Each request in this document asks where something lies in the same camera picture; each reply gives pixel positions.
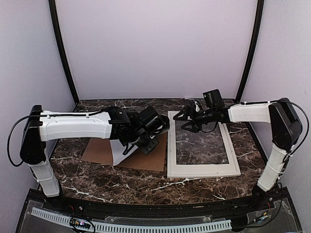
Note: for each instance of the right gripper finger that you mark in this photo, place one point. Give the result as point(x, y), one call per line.
point(192, 126)
point(185, 114)

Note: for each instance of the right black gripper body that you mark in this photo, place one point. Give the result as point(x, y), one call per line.
point(205, 117)

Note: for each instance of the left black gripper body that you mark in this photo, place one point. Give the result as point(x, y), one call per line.
point(140, 140)

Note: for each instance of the clear acrylic sheet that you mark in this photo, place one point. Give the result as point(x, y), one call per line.
point(202, 148)

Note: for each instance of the landscape photo print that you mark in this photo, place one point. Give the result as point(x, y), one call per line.
point(119, 152)

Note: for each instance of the white photo mat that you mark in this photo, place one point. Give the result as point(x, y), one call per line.
point(172, 145)

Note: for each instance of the white picture frame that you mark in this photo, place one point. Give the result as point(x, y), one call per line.
point(233, 173)

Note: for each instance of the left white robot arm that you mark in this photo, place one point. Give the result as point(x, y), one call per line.
point(125, 132)

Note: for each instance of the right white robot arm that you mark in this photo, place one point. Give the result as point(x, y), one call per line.
point(279, 115)

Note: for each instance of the brown cardboard backing board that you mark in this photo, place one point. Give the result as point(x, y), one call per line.
point(99, 151)

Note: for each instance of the small circuit board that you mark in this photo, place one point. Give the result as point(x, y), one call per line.
point(79, 224)

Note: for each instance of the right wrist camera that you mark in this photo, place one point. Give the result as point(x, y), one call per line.
point(213, 98)

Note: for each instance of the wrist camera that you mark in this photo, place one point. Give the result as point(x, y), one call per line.
point(213, 98)
point(154, 123)

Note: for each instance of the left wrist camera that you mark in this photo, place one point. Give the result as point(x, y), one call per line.
point(154, 123)

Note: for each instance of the black front rail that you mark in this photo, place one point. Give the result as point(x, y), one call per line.
point(235, 208)

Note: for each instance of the white slotted cable duct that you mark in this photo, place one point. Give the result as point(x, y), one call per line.
point(136, 226)

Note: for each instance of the right black corner post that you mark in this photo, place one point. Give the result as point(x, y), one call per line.
point(251, 51)

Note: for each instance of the black corner post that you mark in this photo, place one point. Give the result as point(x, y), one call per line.
point(251, 51)
point(61, 50)

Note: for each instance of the left black corner post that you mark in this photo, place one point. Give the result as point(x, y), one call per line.
point(61, 50)

